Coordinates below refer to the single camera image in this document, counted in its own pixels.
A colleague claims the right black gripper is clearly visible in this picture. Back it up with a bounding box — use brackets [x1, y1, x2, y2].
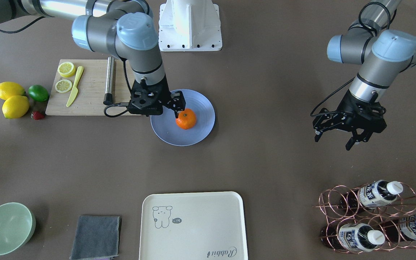
[131, 77, 186, 118]

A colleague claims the lemon slice lower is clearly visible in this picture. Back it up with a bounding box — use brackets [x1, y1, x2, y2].
[57, 61, 76, 78]

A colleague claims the lemon slice upper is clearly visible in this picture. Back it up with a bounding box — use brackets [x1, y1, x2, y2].
[55, 79, 73, 93]

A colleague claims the wooden cutting board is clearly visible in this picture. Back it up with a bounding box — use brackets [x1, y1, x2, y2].
[45, 58, 130, 116]

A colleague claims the cream rabbit tray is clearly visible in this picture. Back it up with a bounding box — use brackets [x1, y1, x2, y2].
[139, 191, 249, 260]

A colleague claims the yellow plastic knife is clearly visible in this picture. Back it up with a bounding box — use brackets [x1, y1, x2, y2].
[66, 66, 84, 107]

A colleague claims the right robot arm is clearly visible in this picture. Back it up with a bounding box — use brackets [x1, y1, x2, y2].
[0, 0, 186, 117]

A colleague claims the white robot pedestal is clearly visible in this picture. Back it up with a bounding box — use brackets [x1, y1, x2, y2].
[159, 0, 223, 52]

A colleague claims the orange mandarin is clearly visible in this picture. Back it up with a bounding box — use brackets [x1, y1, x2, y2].
[175, 108, 197, 130]

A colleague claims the lemon slice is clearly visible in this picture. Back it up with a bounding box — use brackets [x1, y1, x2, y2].
[57, 61, 76, 78]
[55, 79, 73, 93]

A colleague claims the steel muddler black tip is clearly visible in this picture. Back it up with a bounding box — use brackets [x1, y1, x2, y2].
[103, 56, 116, 105]

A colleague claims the copper wire bottle rack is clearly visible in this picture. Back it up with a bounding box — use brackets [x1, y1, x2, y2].
[317, 182, 416, 254]

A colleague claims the green bowl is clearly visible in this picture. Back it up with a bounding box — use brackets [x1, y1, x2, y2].
[0, 202, 36, 256]

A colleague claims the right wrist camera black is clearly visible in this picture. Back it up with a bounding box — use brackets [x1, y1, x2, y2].
[104, 80, 164, 117]

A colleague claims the yellow lemon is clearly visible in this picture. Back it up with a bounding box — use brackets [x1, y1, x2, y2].
[2, 95, 30, 119]
[0, 81, 25, 100]

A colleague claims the tea bottle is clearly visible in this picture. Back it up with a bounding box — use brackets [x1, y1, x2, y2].
[337, 180, 403, 213]
[380, 214, 416, 243]
[320, 223, 386, 253]

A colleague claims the yellow lemon lower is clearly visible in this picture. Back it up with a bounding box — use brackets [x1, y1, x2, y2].
[2, 95, 30, 119]

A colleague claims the red strawberry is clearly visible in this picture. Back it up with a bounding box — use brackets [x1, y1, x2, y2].
[30, 111, 45, 120]

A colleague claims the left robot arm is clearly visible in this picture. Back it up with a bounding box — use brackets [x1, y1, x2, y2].
[311, 0, 416, 150]

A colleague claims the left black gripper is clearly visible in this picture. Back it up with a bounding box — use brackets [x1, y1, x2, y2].
[312, 90, 387, 151]

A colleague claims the grey folded cloth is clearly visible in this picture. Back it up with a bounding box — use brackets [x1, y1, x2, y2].
[70, 215, 121, 260]

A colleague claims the yellow lemon upper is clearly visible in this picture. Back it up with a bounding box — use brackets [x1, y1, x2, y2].
[0, 81, 25, 100]

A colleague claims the blue plate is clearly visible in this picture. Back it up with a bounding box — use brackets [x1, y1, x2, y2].
[150, 89, 215, 146]

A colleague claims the green lime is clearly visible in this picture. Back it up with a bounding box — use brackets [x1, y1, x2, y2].
[28, 84, 49, 102]

